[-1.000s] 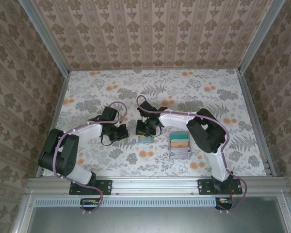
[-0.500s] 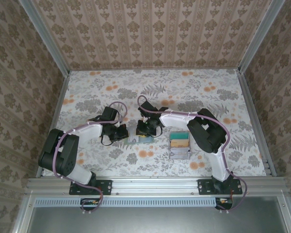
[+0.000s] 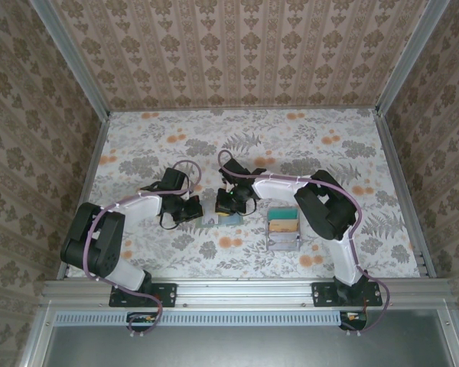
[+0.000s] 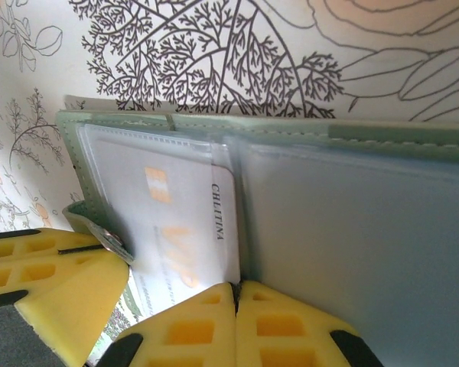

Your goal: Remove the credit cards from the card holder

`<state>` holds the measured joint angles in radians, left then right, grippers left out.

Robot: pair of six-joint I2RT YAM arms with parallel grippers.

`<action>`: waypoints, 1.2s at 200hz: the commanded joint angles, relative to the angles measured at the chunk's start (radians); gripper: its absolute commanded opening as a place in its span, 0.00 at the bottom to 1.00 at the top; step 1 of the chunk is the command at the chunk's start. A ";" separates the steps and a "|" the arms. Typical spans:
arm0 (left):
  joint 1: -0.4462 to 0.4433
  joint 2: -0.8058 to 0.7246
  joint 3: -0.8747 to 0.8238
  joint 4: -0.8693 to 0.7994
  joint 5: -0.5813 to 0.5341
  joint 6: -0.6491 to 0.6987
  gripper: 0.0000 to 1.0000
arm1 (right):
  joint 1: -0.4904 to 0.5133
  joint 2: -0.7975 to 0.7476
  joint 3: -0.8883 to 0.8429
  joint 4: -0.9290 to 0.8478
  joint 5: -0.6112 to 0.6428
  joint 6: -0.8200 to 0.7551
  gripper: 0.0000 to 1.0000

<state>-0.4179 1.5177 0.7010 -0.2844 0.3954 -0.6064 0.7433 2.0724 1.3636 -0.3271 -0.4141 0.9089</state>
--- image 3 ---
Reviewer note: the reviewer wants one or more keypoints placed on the grey metal panel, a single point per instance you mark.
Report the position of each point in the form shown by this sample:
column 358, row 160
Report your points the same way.
column 245, row 348

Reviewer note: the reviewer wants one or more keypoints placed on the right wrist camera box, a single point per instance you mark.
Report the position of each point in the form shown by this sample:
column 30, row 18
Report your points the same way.
column 224, row 181

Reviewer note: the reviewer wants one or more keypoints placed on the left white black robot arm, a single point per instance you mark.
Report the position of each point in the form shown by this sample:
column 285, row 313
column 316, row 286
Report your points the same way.
column 137, row 204

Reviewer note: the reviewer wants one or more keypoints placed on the teal card stack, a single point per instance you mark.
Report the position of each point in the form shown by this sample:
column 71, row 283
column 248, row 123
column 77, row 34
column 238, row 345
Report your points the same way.
column 284, row 214

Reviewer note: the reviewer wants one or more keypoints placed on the clear acrylic card box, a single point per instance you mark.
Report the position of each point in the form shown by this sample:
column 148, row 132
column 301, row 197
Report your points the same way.
column 283, row 244

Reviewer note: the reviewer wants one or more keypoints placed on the silver VIP card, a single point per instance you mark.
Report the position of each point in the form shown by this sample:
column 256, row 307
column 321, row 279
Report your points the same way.
column 211, row 221

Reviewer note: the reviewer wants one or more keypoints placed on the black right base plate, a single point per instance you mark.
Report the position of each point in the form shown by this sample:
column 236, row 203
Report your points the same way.
column 321, row 294

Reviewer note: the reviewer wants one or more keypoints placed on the aluminium frame post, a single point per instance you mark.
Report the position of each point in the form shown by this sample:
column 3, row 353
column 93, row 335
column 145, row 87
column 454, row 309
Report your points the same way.
column 409, row 57
column 78, row 65

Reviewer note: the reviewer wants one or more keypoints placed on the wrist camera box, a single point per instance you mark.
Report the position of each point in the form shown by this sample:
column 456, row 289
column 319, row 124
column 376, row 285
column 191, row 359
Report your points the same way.
column 192, row 192
column 224, row 181

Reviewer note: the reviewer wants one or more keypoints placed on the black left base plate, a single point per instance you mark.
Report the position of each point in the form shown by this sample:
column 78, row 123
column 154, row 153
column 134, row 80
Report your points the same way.
column 168, row 294

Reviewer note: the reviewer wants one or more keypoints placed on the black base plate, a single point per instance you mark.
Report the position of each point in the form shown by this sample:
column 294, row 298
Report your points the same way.
column 321, row 294
column 168, row 294

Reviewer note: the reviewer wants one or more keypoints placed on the pale blue card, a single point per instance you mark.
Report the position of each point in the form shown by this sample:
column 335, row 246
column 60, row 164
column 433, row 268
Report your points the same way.
column 231, row 221

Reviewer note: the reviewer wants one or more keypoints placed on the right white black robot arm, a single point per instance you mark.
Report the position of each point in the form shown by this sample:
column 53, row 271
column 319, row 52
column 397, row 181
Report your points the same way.
column 275, row 187

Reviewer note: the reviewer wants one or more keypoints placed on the gold card stack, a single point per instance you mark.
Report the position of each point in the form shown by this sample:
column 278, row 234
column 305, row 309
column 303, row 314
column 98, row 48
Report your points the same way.
column 284, row 226

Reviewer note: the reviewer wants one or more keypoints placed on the aluminium front rail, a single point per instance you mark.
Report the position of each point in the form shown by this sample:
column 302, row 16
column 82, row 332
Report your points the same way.
column 245, row 294

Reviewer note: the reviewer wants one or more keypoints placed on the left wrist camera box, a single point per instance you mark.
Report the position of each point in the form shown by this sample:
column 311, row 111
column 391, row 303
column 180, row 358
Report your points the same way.
column 192, row 192

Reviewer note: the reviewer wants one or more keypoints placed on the aluminium side rail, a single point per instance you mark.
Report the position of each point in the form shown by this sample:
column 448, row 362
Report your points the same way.
column 90, row 172
column 394, row 153

